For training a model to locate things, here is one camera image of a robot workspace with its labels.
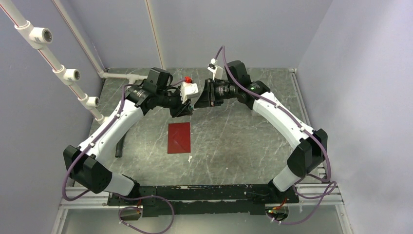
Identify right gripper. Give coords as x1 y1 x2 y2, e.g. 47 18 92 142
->
193 79 237 110

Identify red envelope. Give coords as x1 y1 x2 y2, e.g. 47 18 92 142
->
167 122 191 154

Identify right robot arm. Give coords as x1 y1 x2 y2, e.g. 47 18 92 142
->
194 58 327 202

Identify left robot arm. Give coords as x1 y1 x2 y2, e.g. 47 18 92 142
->
63 67 199 205

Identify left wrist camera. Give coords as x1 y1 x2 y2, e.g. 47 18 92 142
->
180 81 200 104

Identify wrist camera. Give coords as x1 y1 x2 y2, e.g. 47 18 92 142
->
207 58 224 80
180 81 200 104

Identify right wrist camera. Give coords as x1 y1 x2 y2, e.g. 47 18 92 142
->
207 58 224 80

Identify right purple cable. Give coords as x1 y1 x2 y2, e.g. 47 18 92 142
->
215 45 338 226

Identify purple cable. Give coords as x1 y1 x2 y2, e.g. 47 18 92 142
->
215 45 338 226
61 77 194 234

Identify black corrugated hose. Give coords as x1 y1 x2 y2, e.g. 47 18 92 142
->
114 137 127 158

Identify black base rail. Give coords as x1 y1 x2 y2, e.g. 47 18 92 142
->
108 184 299 217

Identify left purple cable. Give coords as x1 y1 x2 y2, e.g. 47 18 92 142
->
61 77 194 234

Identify white pvc pipe frame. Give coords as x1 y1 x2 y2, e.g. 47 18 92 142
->
0 0 165 125

